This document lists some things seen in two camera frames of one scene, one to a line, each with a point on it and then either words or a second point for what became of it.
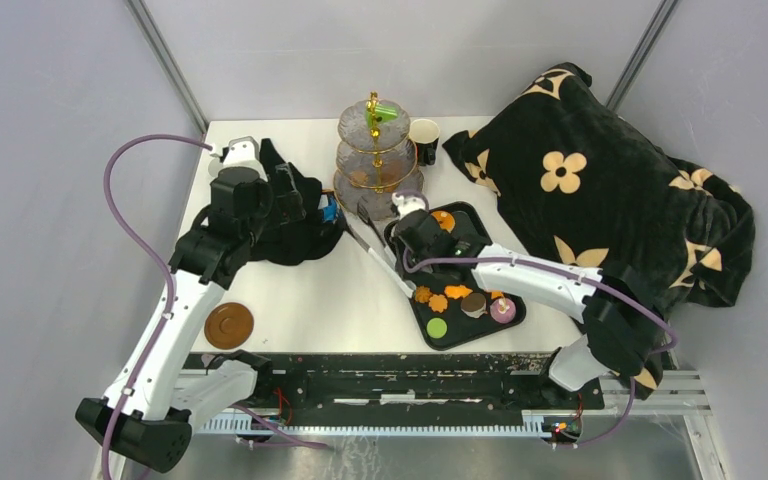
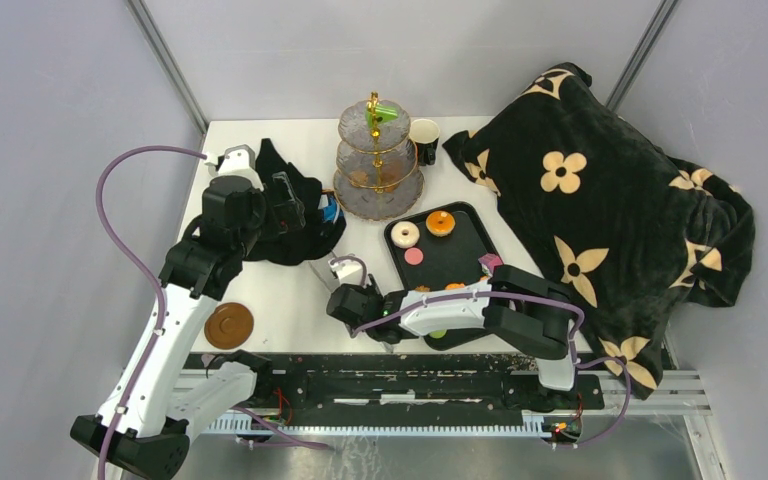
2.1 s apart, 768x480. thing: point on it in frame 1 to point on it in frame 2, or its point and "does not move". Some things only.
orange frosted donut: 445,219 does not move
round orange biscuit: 358,178 does not move
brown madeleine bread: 390,175 does not move
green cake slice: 385,114 does not move
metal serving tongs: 363,214 to 323,268
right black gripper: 400,246 to 370,288
